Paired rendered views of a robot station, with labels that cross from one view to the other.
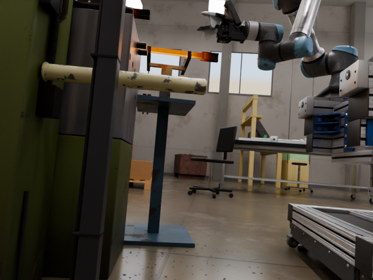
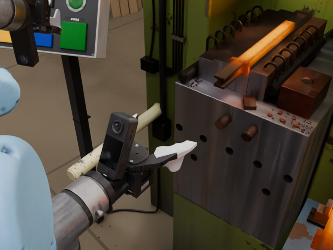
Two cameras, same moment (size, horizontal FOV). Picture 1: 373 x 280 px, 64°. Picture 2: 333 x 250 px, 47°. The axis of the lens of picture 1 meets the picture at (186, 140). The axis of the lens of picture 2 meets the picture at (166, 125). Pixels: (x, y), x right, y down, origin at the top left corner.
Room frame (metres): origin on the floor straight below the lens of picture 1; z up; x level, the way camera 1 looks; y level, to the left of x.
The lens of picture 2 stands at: (1.59, -0.46, 1.48)
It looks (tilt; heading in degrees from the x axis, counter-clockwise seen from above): 39 degrees down; 132
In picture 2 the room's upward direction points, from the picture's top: straight up
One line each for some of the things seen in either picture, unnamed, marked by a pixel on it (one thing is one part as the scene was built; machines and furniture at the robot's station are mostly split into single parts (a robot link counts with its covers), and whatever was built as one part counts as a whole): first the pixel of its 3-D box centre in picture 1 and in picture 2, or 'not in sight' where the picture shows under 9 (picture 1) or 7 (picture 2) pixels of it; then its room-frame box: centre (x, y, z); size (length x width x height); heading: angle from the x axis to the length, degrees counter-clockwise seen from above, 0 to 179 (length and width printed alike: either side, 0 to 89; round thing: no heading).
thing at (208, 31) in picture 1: (207, 33); (175, 159); (1.25, -0.06, 0.97); 0.09 x 0.03 x 0.06; 58
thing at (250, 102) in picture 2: not in sight; (249, 102); (1.22, 0.27, 0.92); 0.04 x 0.03 x 0.01; 126
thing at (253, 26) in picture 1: (250, 30); (88, 199); (1.21, -0.23, 0.98); 0.08 x 0.05 x 0.08; 4
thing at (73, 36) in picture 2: not in sight; (74, 36); (0.74, 0.11, 1.01); 0.07 x 0.05 x 0.07; 29
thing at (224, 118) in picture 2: (141, 45); (222, 121); (1.18, 0.21, 0.87); 0.04 x 0.03 x 0.03; 94
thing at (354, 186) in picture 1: (292, 166); not in sight; (5.22, -1.89, 0.50); 2.63 x 0.99 x 1.00; 84
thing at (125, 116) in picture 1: (63, 81); (269, 121); (1.18, 0.51, 0.69); 0.56 x 0.38 x 0.45; 94
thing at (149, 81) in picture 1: (127, 79); (119, 139); (0.81, 0.18, 0.62); 0.44 x 0.05 x 0.05; 94
